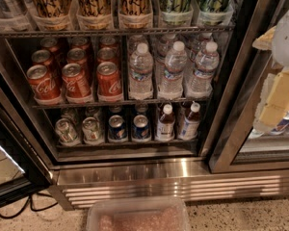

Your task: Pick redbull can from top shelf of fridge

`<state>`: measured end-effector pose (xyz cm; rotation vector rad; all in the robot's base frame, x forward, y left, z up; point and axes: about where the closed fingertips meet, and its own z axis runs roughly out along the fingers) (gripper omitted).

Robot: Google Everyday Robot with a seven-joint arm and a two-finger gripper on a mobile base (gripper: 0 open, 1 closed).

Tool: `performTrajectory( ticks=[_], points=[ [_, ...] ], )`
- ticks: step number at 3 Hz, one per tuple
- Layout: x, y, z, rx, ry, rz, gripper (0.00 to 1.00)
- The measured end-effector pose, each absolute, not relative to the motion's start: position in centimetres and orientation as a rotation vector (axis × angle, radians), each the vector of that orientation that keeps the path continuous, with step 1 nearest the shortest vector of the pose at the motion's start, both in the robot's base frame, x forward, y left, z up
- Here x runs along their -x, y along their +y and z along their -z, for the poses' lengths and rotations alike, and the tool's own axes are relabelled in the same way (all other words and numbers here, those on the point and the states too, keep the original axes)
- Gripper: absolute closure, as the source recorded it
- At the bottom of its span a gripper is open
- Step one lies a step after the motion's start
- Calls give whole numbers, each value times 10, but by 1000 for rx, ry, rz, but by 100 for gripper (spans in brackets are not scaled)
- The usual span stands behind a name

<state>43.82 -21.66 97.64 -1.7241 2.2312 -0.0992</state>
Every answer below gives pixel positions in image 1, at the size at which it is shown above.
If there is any second row coca-cola can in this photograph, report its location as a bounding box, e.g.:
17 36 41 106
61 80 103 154
31 49 61 81
97 47 118 64
66 48 90 78

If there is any middle water bottle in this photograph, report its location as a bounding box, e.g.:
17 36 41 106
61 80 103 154
158 41 188 100

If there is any open black fridge door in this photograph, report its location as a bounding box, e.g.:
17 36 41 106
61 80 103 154
0 87 51 208

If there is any right gold LaCroix can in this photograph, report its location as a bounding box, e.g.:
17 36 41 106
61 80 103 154
118 0 153 29

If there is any green lacroix can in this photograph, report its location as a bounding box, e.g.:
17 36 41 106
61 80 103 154
198 0 231 25
158 0 194 27

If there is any right blue Pepsi can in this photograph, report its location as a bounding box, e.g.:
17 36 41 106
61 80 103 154
132 115 151 142

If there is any right green LaCroix can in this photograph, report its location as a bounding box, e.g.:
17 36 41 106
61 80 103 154
198 0 231 25

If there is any blue pepsi can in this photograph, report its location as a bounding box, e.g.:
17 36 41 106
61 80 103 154
132 115 151 142
108 115 127 142

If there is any brown tea bottle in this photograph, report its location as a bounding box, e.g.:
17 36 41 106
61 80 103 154
177 102 200 141
156 104 175 141

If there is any left green LaCroix can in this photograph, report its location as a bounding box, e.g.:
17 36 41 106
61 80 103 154
158 0 194 27

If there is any front left Coca-Cola can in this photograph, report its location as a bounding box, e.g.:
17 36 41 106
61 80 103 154
27 64 62 105

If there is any left blue Pepsi can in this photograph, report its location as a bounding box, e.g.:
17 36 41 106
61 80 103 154
108 115 127 142

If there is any water bottle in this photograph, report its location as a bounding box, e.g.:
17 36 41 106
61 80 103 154
129 43 153 100
185 41 220 98
158 41 188 100

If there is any gold lacroix can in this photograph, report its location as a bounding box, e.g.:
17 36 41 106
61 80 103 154
32 0 72 31
118 0 153 29
77 0 113 30

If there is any second row right Coca-Cola can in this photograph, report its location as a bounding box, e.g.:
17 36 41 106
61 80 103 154
97 47 118 64

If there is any right water bottle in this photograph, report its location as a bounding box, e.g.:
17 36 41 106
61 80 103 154
185 41 220 98

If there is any front middle Coca-Cola can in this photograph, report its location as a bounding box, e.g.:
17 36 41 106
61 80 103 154
62 64 93 104

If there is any left water bottle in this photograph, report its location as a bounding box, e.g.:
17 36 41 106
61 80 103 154
129 43 153 100

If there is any second row middle Coca-Cola can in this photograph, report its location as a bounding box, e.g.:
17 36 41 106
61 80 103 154
66 48 90 78

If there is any silver can far left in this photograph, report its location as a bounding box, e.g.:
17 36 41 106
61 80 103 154
0 0 34 32

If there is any left brown tea bottle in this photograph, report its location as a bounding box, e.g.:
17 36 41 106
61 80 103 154
156 104 175 141

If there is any stainless steel display fridge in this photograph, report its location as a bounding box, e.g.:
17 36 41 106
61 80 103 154
0 0 289 210

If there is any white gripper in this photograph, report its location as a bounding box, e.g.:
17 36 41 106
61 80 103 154
253 10 289 133

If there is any front right Coca-Cola can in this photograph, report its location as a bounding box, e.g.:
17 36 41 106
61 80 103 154
96 62 123 102

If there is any black floor cable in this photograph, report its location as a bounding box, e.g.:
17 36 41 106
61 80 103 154
0 191 60 219

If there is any clear plastic bin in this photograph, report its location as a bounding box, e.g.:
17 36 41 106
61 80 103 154
86 196 191 231

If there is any second row left Coca-Cola can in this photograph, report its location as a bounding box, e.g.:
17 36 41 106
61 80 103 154
31 49 61 81

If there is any right brown tea bottle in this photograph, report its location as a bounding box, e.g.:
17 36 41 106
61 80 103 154
177 102 200 141

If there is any left gold LaCroix can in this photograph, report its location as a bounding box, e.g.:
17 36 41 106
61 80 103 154
32 0 72 31

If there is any middle gold LaCroix can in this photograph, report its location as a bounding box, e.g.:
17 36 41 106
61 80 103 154
77 0 113 30

